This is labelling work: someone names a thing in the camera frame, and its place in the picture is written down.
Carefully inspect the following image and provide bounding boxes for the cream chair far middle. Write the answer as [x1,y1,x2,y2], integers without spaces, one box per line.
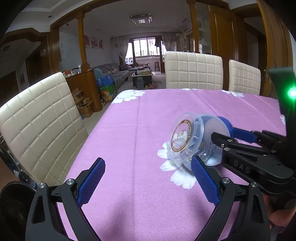
[165,51,223,90]

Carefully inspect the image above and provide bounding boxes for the right hand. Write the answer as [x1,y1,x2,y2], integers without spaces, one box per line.
[263,194,295,229]

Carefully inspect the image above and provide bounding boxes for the ceiling lamp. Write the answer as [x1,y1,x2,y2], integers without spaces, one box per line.
[130,14,152,25]

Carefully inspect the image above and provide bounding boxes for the grey sofa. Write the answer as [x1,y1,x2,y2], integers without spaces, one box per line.
[93,63,138,90]

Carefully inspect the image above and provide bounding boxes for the colourful bag on floor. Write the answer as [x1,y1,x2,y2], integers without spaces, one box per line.
[97,75,115,103]

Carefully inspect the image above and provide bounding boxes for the black trash bin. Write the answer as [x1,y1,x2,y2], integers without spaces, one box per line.
[1,181,36,240]

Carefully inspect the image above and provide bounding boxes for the clear round plastic container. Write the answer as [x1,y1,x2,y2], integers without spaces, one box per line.
[166,112,233,170]

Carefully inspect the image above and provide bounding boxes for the pink floral tablecloth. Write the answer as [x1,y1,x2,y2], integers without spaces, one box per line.
[68,89,286,240]

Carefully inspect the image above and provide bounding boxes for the cream chair far right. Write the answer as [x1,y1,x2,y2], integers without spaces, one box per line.
[229,60,261,95]

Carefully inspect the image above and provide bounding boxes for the wooden door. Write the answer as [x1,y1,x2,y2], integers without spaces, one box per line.
[257,0,293,98]

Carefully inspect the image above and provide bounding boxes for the cream chair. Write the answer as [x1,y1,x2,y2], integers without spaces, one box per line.
[229,60,261,95]
[1,72,88,186]
[165,51,223,90]

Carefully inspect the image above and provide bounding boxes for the cream chair left side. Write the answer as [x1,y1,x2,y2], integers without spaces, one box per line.
[1,72,88,186]

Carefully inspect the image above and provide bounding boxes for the cardboard boxes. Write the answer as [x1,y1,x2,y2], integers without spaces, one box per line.
[71,88,93,119]

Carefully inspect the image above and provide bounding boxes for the coffee table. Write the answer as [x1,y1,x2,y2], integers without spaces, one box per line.
[132,70,152,87]

